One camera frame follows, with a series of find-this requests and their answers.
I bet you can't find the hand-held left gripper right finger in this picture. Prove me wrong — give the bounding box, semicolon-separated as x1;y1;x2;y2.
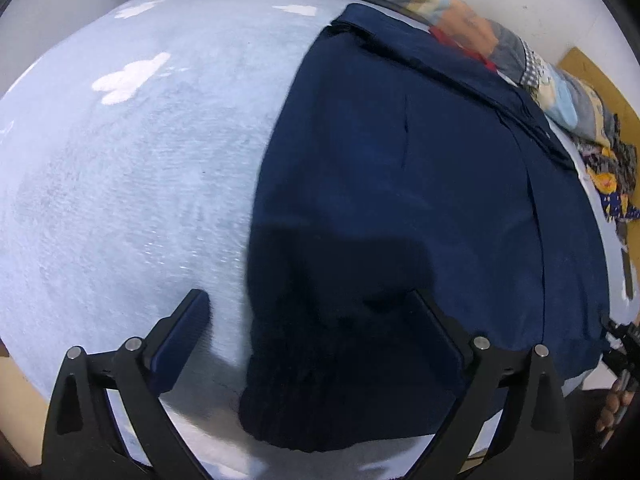
400;289;575;480

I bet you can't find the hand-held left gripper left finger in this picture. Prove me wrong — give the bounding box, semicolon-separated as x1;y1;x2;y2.
41;289;211;480

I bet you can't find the navy blue garment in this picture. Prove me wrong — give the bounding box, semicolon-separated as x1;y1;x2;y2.
238;3;610;453

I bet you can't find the person's right hand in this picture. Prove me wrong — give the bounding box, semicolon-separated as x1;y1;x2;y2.
596;380;633;436

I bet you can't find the light blue cloud-print bed sheet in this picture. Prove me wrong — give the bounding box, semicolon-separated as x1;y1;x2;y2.
0;0;640;480

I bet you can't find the dark yellow-print cloth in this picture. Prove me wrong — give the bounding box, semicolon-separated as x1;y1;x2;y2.
575;110;640;251

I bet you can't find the brown cardboard piece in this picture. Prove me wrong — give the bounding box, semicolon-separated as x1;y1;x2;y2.
557;47;640;113

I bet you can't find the red cloth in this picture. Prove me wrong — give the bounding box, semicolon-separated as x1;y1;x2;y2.
430;26;501;74

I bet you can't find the patchwork bolster pillow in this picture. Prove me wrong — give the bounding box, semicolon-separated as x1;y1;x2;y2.
123;0;626;148

